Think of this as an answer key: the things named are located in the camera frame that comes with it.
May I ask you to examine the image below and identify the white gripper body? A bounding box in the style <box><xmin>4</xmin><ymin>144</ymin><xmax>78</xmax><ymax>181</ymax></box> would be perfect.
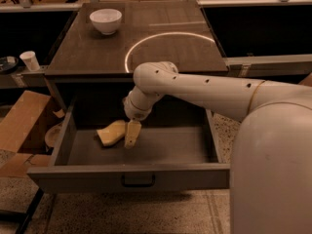
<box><xmin>123</xmin><ymin>86</ymin><xmax>163</xmax><ymax>121</ymax></box>

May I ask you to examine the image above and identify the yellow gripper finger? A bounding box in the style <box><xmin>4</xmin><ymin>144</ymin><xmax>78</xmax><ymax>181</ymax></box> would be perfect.
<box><xmin>125</xmin><ymin>120</ymin><xmax>141</xmax><ymax>149</ymax></box>

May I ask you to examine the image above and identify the yellow sponge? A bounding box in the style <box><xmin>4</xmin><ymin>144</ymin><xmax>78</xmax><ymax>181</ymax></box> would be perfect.
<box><xmin>97</xmin><ymin>120</ymin><xmax>126</xmax><ymax>146</ymax></box>

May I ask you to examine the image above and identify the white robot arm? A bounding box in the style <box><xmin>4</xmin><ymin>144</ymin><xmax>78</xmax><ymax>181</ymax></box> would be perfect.
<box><xmin>125</xmin><ymin>62</ymin><xmax>312</xmax><ymax>234</ymax></box>

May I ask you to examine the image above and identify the round tan plate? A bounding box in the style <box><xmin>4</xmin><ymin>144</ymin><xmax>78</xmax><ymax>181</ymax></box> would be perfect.
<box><xmin>45</xmin><ymin>124</ymin><xmax>61</xmax><ymax>147</ymax></box>

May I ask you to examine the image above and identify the white ceramic bowl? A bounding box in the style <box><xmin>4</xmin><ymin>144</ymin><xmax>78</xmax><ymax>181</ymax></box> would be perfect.
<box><xmin>90</xmin><ymin>9</ymin><xmax>123</xmax><ymax>35</ymax></box>

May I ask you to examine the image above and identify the brown cardboard box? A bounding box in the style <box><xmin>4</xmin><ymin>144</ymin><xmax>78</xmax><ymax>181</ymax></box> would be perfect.
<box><xmin>0</xmin><ymin>91</ymin><xmax>64</xmax><ymax>177</ymax></box>

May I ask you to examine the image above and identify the white paper cup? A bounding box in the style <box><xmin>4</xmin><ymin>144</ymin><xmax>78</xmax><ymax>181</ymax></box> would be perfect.
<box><xmin>19</xmin><ymin>51</ymin><xmax>40</xmax><ymax>71</ymax></box>

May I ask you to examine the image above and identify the black floor stand leg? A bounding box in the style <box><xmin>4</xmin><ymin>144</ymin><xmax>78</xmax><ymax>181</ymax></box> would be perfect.
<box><xmin>0</xmin><ymin>189</ymin><xmax>44</xmax><ymax>234</ymax></box>

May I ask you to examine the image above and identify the black drawer handle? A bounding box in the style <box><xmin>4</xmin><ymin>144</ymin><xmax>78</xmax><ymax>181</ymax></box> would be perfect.
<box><xmin>121</xmin><ymin>175</ymin><xmax>156</xmax><ymax>188</ymax></box>

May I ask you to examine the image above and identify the grey metal shelf rail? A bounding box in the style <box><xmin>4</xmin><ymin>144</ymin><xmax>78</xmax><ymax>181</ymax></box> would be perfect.
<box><xmin>223</xmin><ymin>54</ymin><xmax>312</xmax><ymax>77</ymax></box>

